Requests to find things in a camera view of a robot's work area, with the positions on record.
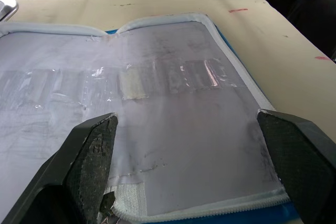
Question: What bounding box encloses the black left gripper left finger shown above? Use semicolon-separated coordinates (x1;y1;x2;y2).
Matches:
0;112;119;224

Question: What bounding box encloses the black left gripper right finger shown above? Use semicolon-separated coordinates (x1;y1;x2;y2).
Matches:
256;109;336;224

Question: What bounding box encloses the bystander's dark clothed leg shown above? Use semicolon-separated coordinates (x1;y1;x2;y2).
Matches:
251;0;336;63

